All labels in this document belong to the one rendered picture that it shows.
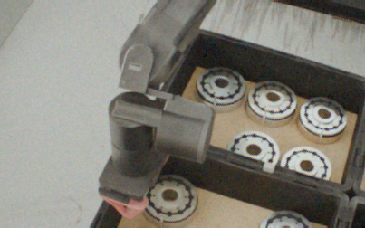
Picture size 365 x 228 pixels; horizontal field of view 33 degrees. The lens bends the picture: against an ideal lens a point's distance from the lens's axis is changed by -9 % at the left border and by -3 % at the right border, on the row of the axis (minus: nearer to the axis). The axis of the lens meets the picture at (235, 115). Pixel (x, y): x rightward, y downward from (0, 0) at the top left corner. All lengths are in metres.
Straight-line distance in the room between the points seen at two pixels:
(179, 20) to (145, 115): 0.12
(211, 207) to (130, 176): 0.39
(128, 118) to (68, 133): 0.72
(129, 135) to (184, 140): 0.07
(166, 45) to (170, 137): 0.11
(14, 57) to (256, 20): 0.67
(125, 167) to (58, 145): 0.65
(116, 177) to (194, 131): 0.14
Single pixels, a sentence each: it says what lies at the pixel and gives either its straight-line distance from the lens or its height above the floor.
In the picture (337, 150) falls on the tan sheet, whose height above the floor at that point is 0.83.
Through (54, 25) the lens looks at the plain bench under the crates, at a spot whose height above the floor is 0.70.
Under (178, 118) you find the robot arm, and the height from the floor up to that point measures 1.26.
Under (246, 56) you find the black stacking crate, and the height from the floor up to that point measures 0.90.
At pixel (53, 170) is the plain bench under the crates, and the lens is 1.41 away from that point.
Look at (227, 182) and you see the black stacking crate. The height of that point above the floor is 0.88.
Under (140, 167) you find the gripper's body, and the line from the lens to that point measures 0.82.
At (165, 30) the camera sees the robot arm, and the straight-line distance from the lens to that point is 0.75.
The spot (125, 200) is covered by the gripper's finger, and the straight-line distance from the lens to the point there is 0.84.
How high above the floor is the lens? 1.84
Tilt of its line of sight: 49 degrees down
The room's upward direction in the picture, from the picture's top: 8 degrees clockwise
